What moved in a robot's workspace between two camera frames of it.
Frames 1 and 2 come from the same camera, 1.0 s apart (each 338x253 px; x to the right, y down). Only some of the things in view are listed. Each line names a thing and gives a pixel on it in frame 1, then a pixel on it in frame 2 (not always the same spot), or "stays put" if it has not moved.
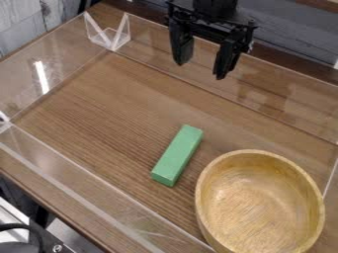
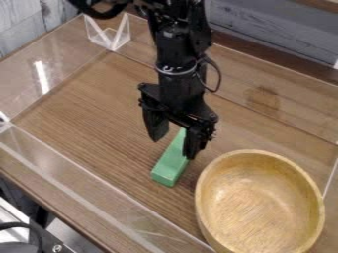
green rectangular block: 175,157 stays put
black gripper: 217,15 → 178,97
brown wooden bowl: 259,203 stays put
